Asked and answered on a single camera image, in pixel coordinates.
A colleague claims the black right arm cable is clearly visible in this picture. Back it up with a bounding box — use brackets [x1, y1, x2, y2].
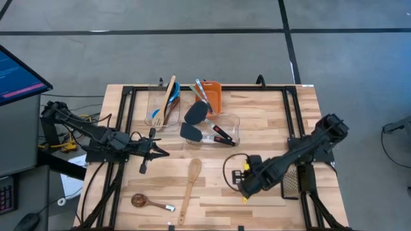
[222, 153, 250, 193]

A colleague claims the black square spatula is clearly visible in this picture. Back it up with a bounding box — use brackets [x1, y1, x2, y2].
[179, 121, 237, 147]

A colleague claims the white paper sheet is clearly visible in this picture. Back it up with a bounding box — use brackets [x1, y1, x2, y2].
[59, 155, 87, 200]

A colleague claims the dark grey round turner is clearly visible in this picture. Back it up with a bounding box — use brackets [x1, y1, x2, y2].
[184, 100, 234, 142]

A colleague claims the yellow cable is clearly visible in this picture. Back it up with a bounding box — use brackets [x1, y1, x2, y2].
[37, 114, 93, 153]

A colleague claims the blue silicone spoon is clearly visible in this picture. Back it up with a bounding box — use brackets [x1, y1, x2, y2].
[151, 81, 181, 119]

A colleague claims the orange plastic bin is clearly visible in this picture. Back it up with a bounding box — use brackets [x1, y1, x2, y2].
[195, 80, 223, 116]

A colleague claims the thin black floor cable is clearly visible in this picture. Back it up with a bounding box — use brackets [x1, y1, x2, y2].
[380, 123, 411, 169]

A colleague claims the knife with patterned handle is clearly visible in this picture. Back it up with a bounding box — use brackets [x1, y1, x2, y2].
[195, 78, 215, 115]

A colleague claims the black keyboard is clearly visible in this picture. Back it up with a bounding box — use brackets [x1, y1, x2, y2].
[0, 175, 19, 216]

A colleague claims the narrow clear plastic bin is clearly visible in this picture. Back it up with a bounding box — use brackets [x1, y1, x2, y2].
[144, 83, 182, 128]

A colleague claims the grey cabinet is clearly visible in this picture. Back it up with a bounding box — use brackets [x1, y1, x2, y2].
[0, 94, 42, 177]

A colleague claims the light wooden slotted spoon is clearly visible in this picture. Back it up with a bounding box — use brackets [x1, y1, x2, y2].
[177, 158, 203, 226]

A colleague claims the dark brown wooden spoon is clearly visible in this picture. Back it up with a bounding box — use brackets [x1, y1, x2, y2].
[130, 193, 177, 213]

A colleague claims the black computer mouse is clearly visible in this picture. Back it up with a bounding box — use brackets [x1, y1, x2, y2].
[12, 212, 41, 231]

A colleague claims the wide clear plastic bin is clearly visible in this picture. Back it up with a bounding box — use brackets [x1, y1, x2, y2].
[184, 112, 241, 148]

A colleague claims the steel box grater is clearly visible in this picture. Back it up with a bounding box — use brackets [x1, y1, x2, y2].
[280, 163, 300, 200]

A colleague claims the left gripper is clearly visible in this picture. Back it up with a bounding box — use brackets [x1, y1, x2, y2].
[128, 127, 170, 175]

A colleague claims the monitor with blue screen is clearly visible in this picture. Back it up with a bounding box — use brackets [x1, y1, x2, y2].
[0, 44, 54, 107]

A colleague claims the dark grey stand foot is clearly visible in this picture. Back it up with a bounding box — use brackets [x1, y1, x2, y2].
[382, 114, 411, 135]

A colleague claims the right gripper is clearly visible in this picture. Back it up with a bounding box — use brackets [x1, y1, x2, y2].
[231, 155, 270, 199]

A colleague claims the black monitor stand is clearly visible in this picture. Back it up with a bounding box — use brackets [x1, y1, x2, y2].
[37, 150, 87, 180]

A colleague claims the thick black floor cable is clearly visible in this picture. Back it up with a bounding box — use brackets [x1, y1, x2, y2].
[79, 162, 109, 225]

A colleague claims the wooden slotted spatula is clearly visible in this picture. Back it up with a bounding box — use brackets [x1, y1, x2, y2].
[152, 75, 177, 127]

